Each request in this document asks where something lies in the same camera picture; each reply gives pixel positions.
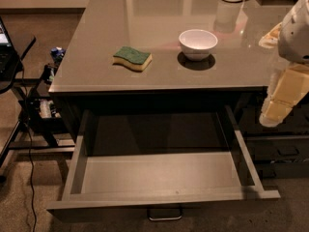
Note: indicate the laptop on stand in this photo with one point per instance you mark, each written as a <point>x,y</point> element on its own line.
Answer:
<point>5,53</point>

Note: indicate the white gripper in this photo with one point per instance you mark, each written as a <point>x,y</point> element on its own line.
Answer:
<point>295,38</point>

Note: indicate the lower side drawer unit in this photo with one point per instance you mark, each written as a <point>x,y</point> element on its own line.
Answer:
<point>282,151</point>

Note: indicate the black folding stand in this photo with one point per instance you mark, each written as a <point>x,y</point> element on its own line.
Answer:
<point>28,96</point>

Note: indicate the metal drawer handle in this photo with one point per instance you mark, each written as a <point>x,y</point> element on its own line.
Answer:
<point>164,214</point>

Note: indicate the green and yellow sponge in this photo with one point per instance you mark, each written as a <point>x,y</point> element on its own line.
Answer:
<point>132,59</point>

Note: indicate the grey desk cabinet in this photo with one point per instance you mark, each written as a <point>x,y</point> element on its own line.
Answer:
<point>236,69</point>

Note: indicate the white bowl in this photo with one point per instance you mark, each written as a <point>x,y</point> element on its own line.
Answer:
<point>197,44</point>

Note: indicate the open grey top drawer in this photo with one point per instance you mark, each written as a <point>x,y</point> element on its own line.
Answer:
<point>123,165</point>

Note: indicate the blue capped bottle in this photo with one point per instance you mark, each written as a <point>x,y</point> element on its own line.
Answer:
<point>57,54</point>

